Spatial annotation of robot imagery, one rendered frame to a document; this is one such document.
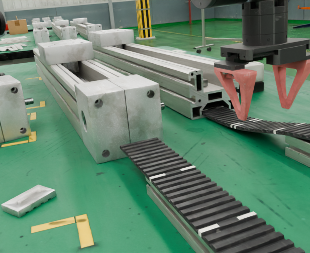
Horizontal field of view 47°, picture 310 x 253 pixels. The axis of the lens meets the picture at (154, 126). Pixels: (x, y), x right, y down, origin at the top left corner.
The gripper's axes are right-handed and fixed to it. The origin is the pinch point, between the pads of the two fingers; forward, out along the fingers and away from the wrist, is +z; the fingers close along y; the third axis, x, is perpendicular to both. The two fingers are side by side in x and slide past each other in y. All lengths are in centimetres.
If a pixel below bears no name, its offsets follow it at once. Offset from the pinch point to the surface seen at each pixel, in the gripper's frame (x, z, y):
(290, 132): 7.7, 0.8, 2.7
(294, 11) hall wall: -861, 55, -860
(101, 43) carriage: -71, -6, 2
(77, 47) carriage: -46.2, -7.6, 14.8
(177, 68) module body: -18.5, -4.1, 3.7
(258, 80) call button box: -21.0, 2.0, -16.5
